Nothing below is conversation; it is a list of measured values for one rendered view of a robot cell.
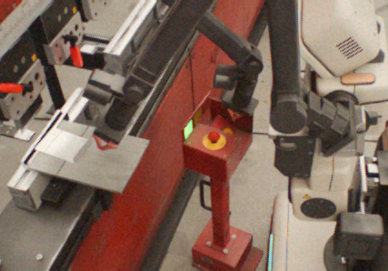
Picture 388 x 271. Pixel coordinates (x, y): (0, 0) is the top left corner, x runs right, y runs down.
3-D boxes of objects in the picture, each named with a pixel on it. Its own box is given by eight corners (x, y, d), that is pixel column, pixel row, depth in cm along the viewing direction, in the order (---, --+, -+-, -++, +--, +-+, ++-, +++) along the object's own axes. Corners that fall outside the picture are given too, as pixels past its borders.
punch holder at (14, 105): (15, 125, 126) (-8, 70, 114) (-15, 117, 128) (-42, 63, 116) (48, 83, 135) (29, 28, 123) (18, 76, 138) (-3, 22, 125)
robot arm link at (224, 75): (261, 65, 153) (258, 50, 160) (221, 58, 152) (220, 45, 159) (252, 100, 160) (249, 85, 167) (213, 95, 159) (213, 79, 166)
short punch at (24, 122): (25, 135, 137) (14, 107, 130) (18, 133, 138) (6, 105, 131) (45, 107, 143) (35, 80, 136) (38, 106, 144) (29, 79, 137)
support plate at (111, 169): (121, 195, 134) (121, 192, 134) (29, 170, 141) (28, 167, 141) (150, 142, 145) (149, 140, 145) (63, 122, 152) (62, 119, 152)
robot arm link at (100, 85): (144, 93, 114) (152, 66, 120) (93, 70, 111) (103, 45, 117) (125, 126, 122) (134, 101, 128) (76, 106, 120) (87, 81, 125)
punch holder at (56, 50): (57, 70, 139) (41, 15, 126) (29, 65, 141) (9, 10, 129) (84, 35, 148) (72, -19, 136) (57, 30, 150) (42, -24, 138)
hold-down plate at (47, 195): (59, 208, 147) (56, 202, 145) (42, 203, 148) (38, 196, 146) (107, 130, 165) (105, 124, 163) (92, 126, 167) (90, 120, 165)
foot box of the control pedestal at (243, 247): (244, 290, 223) (245, 276, 214) (191, 265, 231) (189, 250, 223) (264, 251, 234) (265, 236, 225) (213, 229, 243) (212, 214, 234)
